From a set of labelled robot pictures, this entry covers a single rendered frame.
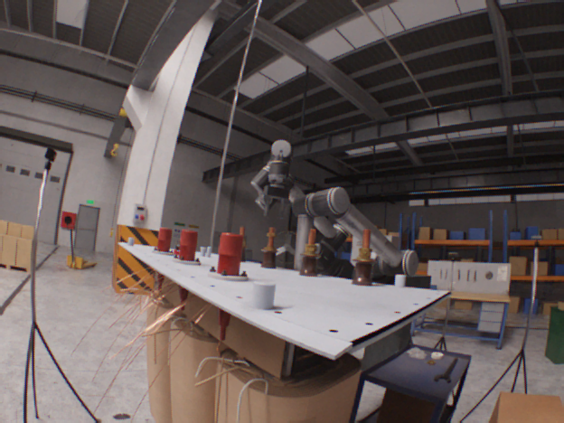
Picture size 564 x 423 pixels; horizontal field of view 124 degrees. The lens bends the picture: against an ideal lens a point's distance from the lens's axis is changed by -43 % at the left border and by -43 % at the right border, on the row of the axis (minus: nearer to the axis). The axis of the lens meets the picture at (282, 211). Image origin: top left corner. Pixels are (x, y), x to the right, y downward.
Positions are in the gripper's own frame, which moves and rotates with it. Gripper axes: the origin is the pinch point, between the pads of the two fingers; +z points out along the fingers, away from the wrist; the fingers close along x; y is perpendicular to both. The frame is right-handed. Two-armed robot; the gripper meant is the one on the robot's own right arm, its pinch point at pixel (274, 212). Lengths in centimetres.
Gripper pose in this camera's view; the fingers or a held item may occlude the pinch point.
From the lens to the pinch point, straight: 134.8
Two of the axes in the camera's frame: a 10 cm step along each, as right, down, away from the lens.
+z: -1.1, 9.8, -1.4
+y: -4.7, 0.7, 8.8
